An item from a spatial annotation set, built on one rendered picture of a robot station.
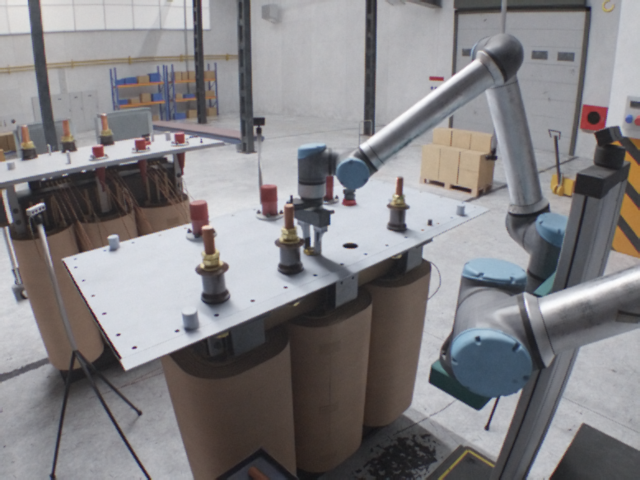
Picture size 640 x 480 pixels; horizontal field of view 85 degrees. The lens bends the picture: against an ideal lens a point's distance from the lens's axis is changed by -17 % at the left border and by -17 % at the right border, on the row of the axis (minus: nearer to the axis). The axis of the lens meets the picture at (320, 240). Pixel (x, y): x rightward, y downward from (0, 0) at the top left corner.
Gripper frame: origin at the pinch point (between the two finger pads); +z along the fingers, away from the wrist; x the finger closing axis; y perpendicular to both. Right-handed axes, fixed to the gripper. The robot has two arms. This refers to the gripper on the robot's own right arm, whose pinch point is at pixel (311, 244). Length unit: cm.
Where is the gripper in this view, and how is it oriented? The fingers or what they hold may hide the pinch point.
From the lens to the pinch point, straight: 140.5
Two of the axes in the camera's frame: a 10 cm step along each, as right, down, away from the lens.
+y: 7.4, -2.6, 6.3
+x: -6.8, -2.8, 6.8
